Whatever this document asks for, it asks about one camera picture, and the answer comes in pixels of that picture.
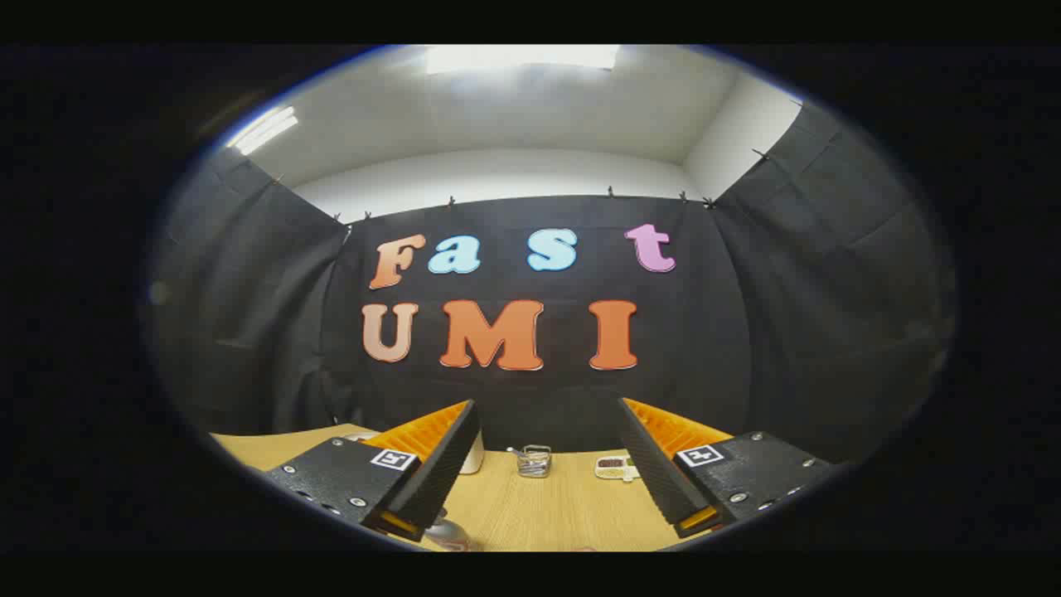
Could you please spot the ceiling light panel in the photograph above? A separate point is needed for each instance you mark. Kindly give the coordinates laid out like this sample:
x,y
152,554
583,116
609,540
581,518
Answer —
x,y
264,130

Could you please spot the silver juice bottle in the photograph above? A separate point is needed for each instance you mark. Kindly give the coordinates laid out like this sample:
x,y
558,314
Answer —
x,y
452,535

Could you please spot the small white divided dish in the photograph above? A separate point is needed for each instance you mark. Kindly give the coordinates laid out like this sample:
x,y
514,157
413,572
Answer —
x,y
615,470

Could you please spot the wooden table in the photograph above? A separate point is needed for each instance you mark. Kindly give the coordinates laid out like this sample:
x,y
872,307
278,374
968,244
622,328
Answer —
x,y
564,506

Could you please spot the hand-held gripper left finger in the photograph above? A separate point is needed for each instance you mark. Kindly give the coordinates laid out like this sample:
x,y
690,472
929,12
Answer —
x,y
439,473

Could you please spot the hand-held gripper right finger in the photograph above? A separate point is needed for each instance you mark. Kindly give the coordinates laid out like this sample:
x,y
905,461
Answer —
x,y
655,468

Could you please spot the white cylindrical container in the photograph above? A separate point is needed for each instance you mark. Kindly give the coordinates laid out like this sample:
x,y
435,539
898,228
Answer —
x,y
474,456

